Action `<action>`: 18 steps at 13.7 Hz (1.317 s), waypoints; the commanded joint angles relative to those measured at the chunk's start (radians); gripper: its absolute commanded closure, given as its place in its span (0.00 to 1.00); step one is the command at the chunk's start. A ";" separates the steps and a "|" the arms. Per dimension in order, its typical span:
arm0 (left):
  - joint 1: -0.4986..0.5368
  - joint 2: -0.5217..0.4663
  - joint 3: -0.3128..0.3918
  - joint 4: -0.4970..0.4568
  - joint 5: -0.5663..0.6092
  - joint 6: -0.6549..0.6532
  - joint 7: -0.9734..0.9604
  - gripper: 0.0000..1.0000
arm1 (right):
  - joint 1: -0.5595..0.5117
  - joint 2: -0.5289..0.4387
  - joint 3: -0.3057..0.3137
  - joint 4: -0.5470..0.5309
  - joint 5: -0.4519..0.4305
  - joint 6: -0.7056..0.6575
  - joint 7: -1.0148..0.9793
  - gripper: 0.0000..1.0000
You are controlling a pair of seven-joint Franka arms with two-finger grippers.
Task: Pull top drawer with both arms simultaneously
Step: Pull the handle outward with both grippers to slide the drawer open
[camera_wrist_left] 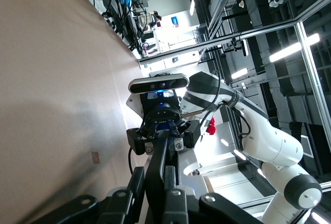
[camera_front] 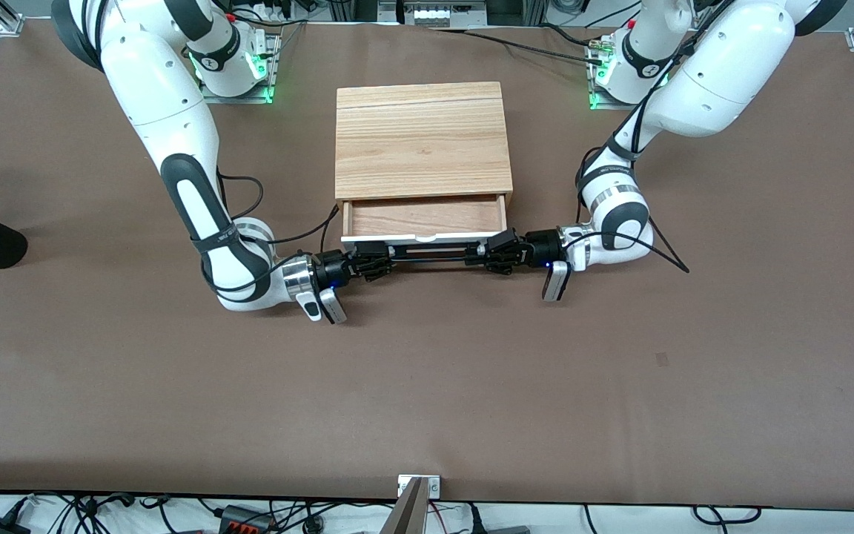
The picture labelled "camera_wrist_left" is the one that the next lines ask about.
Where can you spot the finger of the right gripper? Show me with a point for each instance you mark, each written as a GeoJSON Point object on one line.
{"type": "Point", "coordinates": [191, 133]}
{"type": "Point", "coordinates": [135, 141]}

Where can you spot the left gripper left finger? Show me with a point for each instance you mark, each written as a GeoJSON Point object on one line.
{"type": "Point", "coordinates": [119, 206]}

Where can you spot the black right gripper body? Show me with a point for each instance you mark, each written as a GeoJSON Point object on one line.
{"type": "Point", "coordinates": [163, 114]}

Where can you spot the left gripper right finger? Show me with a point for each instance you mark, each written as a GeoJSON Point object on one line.
{"type": "Point", "coordinates": [181, 206]}

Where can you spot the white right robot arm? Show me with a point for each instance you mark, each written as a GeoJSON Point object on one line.
{"type": "Point", "coordinates": [271, 141]}

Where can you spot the red plastic object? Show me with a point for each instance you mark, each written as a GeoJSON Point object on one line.
{"type": "Point", "coordinates": [211, 128]}

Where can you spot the brown tape patch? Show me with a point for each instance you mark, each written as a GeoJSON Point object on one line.
{"type": "Point", "coordinates": [95, 158]}

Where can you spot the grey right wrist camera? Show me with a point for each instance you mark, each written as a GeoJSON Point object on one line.
{"type": "Point", "coordinates": [157, 83]}

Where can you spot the blue wall sign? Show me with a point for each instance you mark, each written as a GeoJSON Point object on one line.
{"type": "Point", "coordinates": [175, 21]}

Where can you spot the black frame-mounted camera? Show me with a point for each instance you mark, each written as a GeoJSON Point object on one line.
{"type": "Point", "coordinates": [244, 48]}

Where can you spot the aluminium cage frame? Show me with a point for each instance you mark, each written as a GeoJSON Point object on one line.
{"type": "Point", "coordinates": [307, 79]}

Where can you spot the white security camera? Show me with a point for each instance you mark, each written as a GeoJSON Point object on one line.
{"type": "Point", "coordinates": [276, 1]}

